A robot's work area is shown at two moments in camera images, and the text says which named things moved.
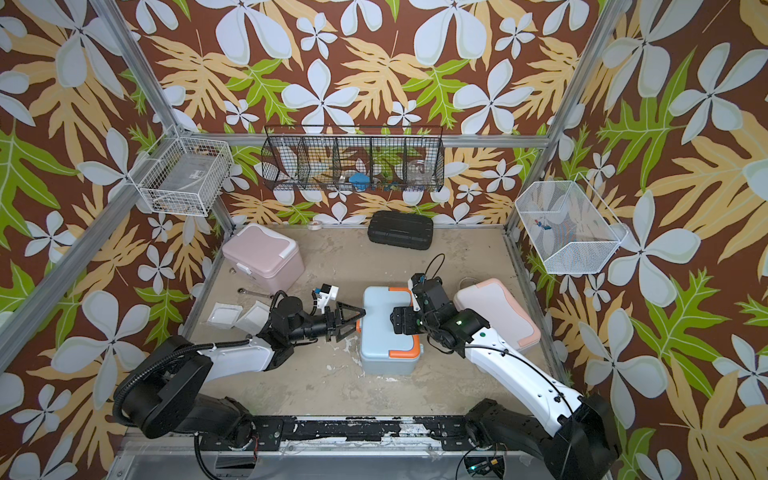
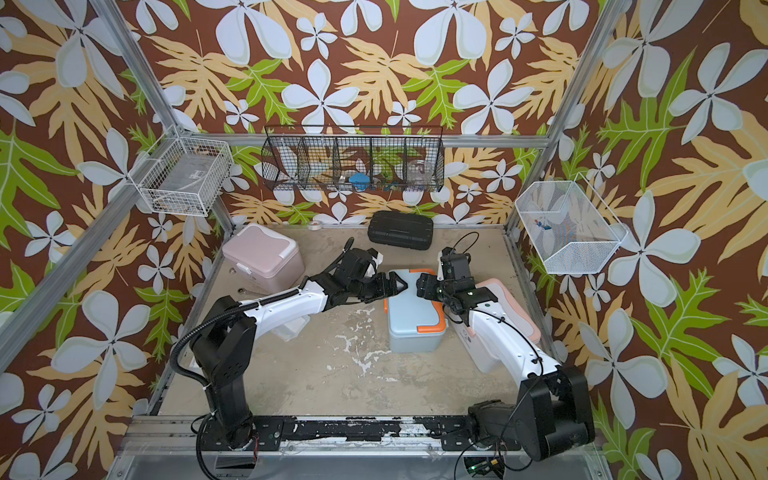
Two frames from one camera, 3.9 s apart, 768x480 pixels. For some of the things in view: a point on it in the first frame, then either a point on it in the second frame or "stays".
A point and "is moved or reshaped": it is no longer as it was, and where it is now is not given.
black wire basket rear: x=354 y=157 stays
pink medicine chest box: x=270 y=259 stays
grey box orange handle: x=385 y=352 is moved or reshaped
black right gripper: x=407 y=327 → x=427 y=285
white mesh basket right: x=566 y=227 stays
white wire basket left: x=182 y=176 stays
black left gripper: x=341 y=306 → x=390 y=289
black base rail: x=454 y=432 stays
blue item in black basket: x=360 y=181 stays
